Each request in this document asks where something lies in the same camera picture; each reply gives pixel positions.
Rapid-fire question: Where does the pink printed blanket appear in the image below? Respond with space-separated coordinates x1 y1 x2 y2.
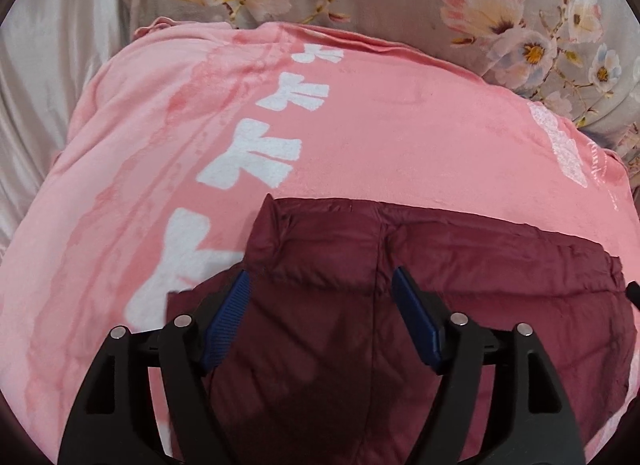
0 15 640 465

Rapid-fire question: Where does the maroon puffer jacket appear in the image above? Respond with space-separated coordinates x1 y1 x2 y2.
167 194 632 465

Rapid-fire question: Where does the grey satin cloth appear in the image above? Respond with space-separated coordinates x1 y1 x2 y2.
0 0 132 252

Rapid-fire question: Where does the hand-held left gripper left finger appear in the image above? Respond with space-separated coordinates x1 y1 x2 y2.
57 269 252 465

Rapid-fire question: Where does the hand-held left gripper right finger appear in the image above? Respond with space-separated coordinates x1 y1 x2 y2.
391 267 587 465

